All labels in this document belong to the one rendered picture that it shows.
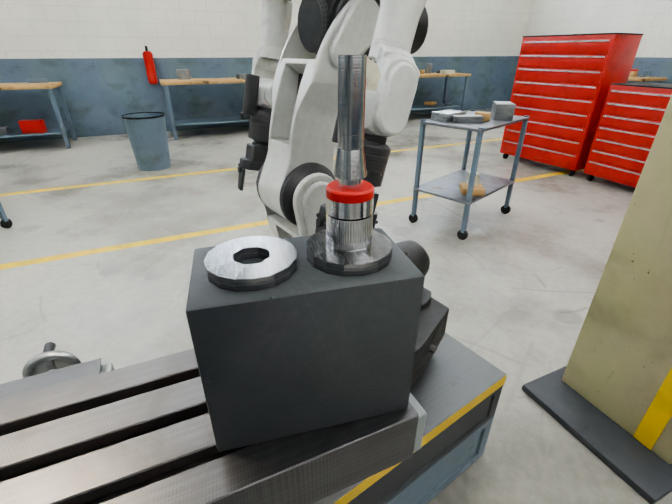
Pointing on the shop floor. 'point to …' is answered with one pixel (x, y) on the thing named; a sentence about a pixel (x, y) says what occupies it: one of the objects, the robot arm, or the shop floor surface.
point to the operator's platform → (438, 429)
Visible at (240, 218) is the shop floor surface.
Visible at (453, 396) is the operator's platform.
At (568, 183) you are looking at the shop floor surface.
